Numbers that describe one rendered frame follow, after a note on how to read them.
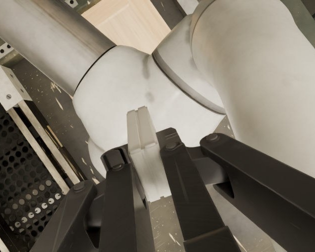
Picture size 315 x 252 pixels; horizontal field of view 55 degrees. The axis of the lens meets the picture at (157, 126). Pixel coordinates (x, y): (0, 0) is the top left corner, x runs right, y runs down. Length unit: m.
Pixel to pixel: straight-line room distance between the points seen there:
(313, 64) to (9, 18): 0.38
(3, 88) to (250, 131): 0.89
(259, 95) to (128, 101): 0.24
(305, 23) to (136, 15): 0.51
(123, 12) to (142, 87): 0.65
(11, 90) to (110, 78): 0.63
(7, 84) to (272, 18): 0.86
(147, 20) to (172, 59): 0.64
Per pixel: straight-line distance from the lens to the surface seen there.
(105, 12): 1.01
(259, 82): 0.16
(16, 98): 0.98
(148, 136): 0.15
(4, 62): 1.04
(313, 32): 1.05
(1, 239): 1.05
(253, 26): 0.21
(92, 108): 0.40
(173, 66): 0.36
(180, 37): 0.36
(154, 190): 0.15
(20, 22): 0.46
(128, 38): 0.98
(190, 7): 0.99
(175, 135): 0.16
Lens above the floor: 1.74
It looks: 31 degrees down
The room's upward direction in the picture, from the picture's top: 145 degrees clockwise
